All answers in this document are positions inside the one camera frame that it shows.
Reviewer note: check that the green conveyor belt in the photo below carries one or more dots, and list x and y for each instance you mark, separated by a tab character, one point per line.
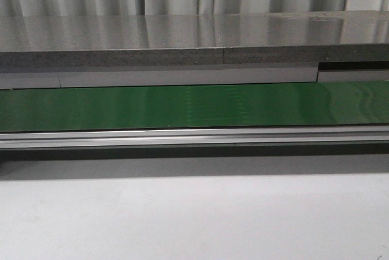
205	106

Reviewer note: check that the grey conveyor rear guide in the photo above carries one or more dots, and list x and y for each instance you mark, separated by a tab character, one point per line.
108	78

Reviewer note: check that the aluminium conveyor front rail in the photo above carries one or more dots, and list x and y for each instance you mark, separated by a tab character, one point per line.
212	136

